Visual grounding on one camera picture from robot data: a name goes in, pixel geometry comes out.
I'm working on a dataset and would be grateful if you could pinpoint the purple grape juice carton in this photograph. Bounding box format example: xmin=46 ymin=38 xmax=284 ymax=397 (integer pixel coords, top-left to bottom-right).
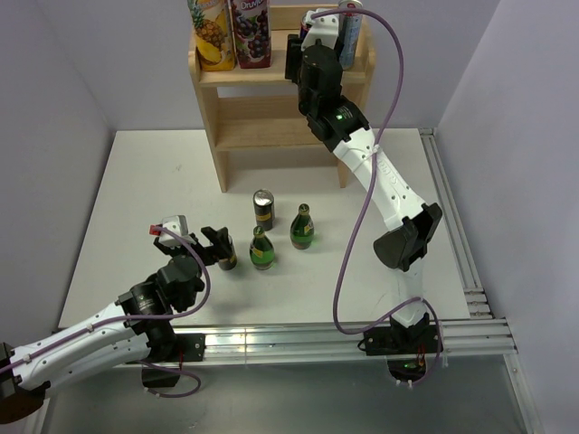
xmin=230 ymin=0 xmax=271 ymax=69

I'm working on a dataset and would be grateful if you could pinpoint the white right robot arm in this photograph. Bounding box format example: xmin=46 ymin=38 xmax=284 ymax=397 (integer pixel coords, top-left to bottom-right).
xmin=285 ymin=34 xmax=442 ymax=353

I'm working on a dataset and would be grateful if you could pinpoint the black gold band can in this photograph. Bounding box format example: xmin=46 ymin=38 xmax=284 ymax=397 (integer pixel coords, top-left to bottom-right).
xmin=218 ymin=235 xmax=238 ymax=271

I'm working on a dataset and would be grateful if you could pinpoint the light wooden shelf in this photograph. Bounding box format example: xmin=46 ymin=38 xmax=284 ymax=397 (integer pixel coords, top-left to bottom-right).
xmin=187 ymin=4 xmax=377 ymax=194

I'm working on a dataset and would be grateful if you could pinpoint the green perrier bottle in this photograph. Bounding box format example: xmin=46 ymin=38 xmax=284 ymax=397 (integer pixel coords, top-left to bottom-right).
xmin=289 ymin=203 xmax=315 ymax=250
xmin=250 ymin=226 xmax=275 ymax=270

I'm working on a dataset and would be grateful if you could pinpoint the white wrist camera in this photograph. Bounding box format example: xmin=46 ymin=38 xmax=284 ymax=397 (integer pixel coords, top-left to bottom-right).
xmin=149 ymin=215 xmax=188 ymax=248
xmin=301 ymin=8 xmax=339 ymax=52

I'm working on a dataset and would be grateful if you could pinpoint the silver Red Bull can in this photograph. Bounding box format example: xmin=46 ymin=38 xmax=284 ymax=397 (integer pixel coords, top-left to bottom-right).
xmin=338 ymin=0 xmax=363 ymax=70

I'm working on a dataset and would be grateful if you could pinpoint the blue Red Bull can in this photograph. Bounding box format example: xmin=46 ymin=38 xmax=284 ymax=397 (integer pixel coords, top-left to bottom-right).
xmin=299 ymin=10 xmax=314 ymax=41

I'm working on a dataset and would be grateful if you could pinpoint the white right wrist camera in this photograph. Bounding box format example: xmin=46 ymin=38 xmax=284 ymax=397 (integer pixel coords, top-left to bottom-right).
xmin=301 ymin=8 xmax=339 ymax=52

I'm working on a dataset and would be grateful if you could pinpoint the aluminium frame rail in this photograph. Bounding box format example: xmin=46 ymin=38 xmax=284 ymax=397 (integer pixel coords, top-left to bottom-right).
xmin=53 ymin=127 xmax=544 ymax=434

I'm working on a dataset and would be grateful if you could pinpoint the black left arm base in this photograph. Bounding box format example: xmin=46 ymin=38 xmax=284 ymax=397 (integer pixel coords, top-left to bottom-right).
xmin=141 ymin=333 xmax=206 ymax=398

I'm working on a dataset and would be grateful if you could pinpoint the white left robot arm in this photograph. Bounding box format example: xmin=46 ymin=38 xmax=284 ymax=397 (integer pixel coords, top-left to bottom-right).
xmin=1 ymin=220 xmax=234 ymax=423

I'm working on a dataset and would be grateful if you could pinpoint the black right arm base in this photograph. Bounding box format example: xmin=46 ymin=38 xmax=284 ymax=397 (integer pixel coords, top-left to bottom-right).
xmin=357 ymin=323 xmax=444 ymax=382

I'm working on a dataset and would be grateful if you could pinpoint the yellow pineapple juice carton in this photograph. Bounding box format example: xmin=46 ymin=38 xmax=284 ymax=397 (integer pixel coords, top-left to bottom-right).
xmin=187 ymin=0 xmax=236 ymax=71

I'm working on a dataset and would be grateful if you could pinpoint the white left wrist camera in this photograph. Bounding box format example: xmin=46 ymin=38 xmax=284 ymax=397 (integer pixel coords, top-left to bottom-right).
xmin=149 ymin=215 xmax=188 ymax=248

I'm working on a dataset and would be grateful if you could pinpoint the black yellow label can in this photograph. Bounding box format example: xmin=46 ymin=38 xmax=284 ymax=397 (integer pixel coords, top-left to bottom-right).
xmin=252 ymin=189 xmax=275 ymax=231

